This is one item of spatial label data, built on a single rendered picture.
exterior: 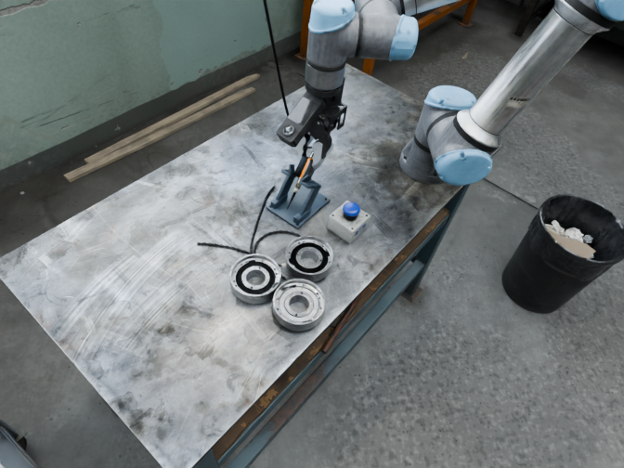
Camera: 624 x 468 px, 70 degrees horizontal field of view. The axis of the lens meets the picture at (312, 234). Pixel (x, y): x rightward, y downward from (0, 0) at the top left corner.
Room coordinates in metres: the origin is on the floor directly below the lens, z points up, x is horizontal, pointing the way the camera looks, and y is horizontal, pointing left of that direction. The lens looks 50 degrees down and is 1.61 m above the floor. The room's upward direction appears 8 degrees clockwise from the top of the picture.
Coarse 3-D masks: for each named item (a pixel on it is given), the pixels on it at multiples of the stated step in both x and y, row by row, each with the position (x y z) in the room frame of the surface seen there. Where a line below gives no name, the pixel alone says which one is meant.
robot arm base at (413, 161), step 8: (408, 144) 0.98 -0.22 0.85; (416, 144) 0.95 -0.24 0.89; (408, 152) 0.97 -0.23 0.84; (416, 152) 0.93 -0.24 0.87; (424, 152) 0.92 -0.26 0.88; (400, 160) 0.96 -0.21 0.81; (408, 160) 0.94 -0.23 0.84; (416, 160) 0.92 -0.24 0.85; (424, 160) 0.92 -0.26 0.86; (432, 160) 0.91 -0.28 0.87; (408, 168) 0.92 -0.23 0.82; (416, 168) 0.91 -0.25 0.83; (424, 168) 0.91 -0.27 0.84; (432, 168) 0.91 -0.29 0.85; (416, 176) 0.90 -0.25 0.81; (424, 176) 0.90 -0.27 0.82; (432, 176) 0.90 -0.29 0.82
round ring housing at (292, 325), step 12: (288, 288) 0.49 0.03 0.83; (312, 288) 0.50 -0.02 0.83; (276, 300) 0.46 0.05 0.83; (288, 300) 0.46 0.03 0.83; (300, 300) 0.48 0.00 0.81; (312, 300) 0.47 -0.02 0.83; (324, 300) 0.47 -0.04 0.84; (276, 312) 0.43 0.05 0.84; (288, 312) 0.44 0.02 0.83; (288, 324) 0.41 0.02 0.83; (300, 324) 0.41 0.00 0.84; (312, 324) 0.42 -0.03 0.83
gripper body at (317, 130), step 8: (312, 88) 0.76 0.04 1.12; (336, 88) 0.77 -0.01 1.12; (320, 96) 0.76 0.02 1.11; (328, 96) 0.76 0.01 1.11; (336, 96) 0.81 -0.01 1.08; (328, 104) 0.79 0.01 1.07; (336, 104) 0.81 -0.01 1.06; (344, 104) 0.82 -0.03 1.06; (328, 112) 0.78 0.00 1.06; (336, 112) 0.78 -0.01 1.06; (344, 112) 0.81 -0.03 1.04; (320, 120) 0.76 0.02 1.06; (328, 120) 0.77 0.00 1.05; (336, 120) 0.80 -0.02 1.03; (312, 128) 0.76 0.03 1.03; (320, 128) 0.75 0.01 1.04; (328, 128) 0.76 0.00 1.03; (320, 136) 0.75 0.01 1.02
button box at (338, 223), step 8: (336, 216) 0.69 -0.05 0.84; (344, 216) 0.69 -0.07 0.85; (352, 216) 0.69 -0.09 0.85; (360, 216) 0.70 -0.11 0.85; (368, 216) 0.71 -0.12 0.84; (328, 224) 0.69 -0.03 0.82; (336, 224) 0.68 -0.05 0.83; (344, 224) 0.67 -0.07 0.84; (352, 224) 0.68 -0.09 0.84; (360, 224) 0.68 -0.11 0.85; (368, 224) 0.71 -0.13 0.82; (336, 232) 0.68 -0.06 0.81; (344, 232) 0.66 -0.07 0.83; (352, 232) 0.65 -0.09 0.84; (360, 232) 0.69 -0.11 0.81; (352, 240) 0.66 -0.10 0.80
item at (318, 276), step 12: (300, 240) 0.62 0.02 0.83; (312, 240) 0.62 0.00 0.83; (324, 240) 0.62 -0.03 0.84; (288, 252) 0.58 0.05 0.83; (300, 252) 0.59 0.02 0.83; (312, 252) 0.60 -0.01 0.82; (288, 264) 0.55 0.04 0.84; (300, 264) 0.56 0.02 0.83; (300, 276) 0.53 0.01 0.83; (312, 276) 0.53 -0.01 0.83; (324, 276) 0.54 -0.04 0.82
